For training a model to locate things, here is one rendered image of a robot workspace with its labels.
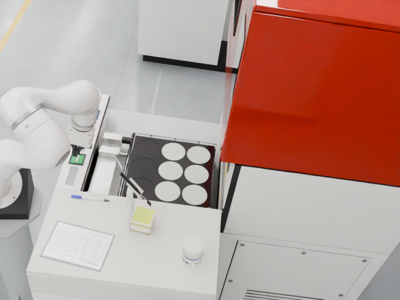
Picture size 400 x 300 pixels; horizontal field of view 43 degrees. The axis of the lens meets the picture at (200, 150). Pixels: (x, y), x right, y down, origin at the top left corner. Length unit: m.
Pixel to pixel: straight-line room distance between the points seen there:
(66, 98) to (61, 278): 0.64
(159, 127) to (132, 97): 1.40
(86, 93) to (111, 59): 2.68
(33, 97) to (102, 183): 0.77
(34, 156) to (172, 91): 2.54
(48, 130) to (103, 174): 0.77
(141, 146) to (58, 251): 0.62
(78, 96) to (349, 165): 0.89
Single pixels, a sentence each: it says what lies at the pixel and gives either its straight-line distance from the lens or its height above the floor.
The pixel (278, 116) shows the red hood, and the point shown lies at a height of 1.46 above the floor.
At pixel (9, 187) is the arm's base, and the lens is 1.97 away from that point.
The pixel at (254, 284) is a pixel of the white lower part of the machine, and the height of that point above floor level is 0.46.
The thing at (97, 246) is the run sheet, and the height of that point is 0.97.
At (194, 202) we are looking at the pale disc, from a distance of 1.98.
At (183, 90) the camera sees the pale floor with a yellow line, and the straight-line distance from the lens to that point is 3.83.
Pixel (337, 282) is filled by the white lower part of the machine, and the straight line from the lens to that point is 2.34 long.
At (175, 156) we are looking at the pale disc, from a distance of 2.12.
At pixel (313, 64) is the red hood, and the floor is 1.67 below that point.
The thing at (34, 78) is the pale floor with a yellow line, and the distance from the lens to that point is 3.92.
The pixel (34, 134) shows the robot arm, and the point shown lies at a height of 1.52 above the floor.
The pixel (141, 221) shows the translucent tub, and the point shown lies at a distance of 1.74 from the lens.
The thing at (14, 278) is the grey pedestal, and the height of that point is 0.37.
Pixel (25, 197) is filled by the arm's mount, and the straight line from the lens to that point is 2.00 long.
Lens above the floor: 2.47
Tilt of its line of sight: 47 degrees down
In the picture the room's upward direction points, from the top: 10 degrees clockwise
